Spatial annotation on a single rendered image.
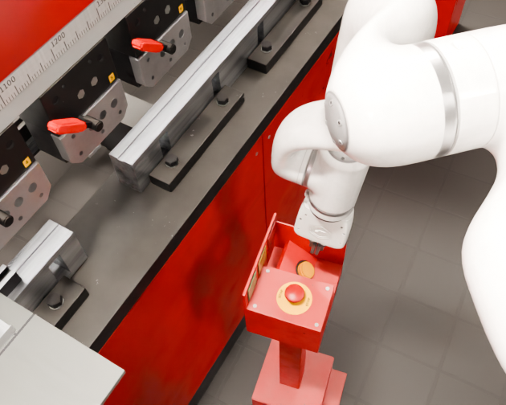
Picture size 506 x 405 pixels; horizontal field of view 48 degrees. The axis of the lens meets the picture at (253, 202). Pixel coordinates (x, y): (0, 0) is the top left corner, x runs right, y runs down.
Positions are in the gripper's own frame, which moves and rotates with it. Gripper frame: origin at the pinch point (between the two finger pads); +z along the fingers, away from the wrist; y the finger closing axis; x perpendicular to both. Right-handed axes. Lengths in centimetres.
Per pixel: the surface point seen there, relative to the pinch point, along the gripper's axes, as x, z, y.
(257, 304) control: -13.9, 7.2, -7.2
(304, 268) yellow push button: -0.5, 11.5, -1.0
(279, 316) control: -14.6, 6.7, -2.1
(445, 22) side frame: 164, 66, 17
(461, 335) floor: 31, 80, 53
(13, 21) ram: -13, -51, -44
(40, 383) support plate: -46, -13, -31
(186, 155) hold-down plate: 7.8, -2.8, -32.2
